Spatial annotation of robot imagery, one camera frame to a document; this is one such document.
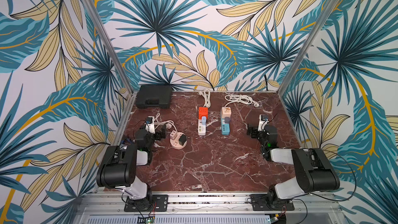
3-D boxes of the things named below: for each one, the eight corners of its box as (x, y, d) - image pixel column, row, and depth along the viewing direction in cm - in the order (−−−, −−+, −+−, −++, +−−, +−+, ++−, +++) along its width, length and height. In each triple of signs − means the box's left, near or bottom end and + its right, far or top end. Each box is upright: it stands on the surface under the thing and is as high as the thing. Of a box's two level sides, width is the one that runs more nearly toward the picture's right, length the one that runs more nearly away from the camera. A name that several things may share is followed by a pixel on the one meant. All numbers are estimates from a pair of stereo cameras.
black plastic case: (136, 109, 110) (133, 104, 105) (143, 88, 123) (141, 83, 118) (170, 109, 110) (169, 104, 106) (173, 89, 123) (172, 83, 118)
